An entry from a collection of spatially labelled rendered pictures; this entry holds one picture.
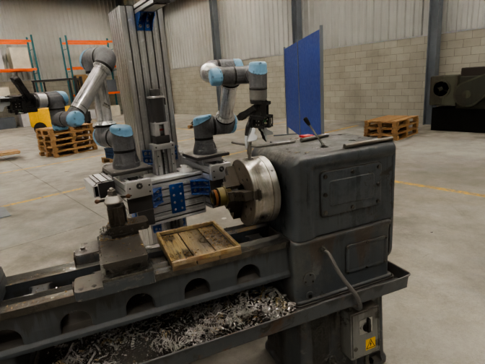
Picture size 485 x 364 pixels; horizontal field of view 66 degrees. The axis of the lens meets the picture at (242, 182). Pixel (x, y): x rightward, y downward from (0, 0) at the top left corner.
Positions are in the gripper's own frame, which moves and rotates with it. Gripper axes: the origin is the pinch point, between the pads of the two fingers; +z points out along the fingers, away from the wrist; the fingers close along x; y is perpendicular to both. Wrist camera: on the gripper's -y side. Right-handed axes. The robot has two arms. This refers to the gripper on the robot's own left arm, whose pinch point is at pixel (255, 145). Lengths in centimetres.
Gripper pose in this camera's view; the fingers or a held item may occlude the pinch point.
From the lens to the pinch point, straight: 167.2
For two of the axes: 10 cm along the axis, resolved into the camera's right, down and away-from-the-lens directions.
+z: 0.3, 9.4, 3.5
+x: 6.1, -3.0, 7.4
